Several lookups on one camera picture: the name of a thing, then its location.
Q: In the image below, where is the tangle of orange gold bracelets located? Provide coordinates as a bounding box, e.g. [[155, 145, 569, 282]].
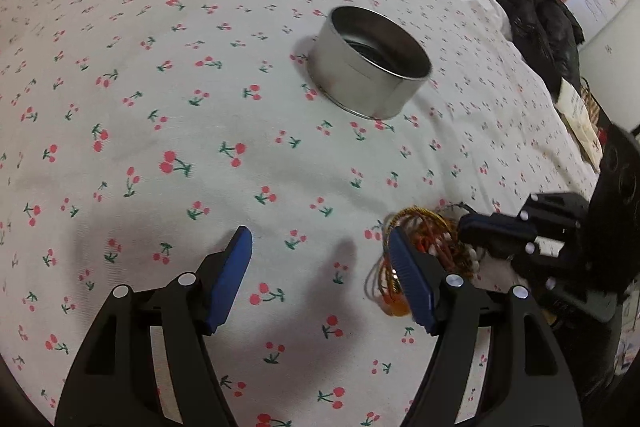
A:
[[364, 206, 483, 308]]

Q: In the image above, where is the cherry print bedsheet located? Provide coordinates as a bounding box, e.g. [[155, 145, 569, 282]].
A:
[[0, 0, 608, 427]]

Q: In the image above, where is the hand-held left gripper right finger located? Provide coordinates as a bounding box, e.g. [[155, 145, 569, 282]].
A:
[[387, 224, 583, 427]]

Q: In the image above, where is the beige paper bag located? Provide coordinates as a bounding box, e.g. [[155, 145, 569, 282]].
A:
[[554, 79, 605, 168]]

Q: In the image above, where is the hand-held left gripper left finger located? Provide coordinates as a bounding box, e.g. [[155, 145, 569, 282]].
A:
[[54, 226, 253, 427]]

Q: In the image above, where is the black jacket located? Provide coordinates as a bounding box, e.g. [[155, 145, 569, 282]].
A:
[[486, 0, 587, 94]]

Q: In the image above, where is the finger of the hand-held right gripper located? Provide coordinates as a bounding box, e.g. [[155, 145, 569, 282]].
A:
[[459, 232, 587, 295], [459, 193, 591, 239]]

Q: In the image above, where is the round metal tin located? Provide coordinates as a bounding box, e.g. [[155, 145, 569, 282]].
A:
[[306, 6, 433, 120]]

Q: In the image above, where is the amber pendant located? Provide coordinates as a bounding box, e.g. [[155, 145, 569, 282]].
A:
[[379, 294, 410, 319]]

